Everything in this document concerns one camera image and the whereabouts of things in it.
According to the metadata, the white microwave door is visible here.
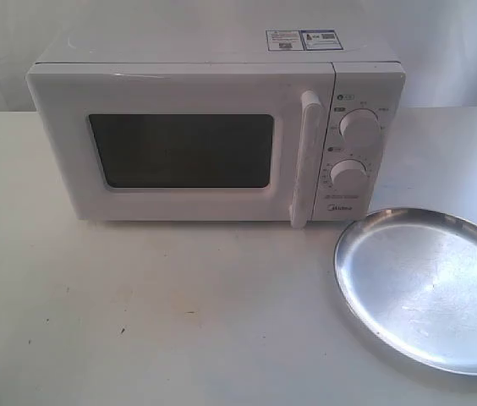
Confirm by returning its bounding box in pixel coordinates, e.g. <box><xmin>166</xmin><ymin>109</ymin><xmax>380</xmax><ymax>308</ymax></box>
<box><xmin>26</xmin><ymin>63</ymin><xmax>336</xmax><ymax>228</ymax></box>

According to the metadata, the white microwave oven body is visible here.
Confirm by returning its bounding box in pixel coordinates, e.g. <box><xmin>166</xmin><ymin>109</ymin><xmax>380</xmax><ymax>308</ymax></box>
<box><xmin>33</xmin><ymin>49</ymin><xmax>405</xmax><ymax>223</ymax></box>

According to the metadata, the lower white control knob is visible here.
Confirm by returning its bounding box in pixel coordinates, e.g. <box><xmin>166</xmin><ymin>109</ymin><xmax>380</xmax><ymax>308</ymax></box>
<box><xmin>330</xmin><ymin>159</ymin><xmax>368</xmax><ymax>191</ymax></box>

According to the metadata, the white control knob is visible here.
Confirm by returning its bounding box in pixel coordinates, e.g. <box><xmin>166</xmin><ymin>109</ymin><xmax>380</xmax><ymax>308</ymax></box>
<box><xmin>339</xmin><ymin>108</ymin><xmax>381</xmax><ymax>147</ymax></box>
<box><xmin>330</xmin><ymin>159</ymin><xmax>368</xmax><ymax>191</ymax></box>

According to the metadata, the upper white control knob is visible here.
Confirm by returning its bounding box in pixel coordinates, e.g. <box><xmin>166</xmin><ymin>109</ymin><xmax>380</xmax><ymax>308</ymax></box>
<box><xmin>339</xmin><ymin>108</ymin><xmax>381</xmax><ymax>147</ymax></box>

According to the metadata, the blue white label sticker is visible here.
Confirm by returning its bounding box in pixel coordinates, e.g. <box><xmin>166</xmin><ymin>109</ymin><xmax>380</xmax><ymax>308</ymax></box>
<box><xmin>266</xmin><ymin>30</ymin><xmax>343</xmax><ymax>52</ymax></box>

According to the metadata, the round silver metal tray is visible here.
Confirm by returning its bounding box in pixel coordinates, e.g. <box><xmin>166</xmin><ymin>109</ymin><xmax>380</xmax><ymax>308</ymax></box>
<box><xmin>333</xmin><ymin>208</ymin><xmax>477</xmax><ymax>376</ymax></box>

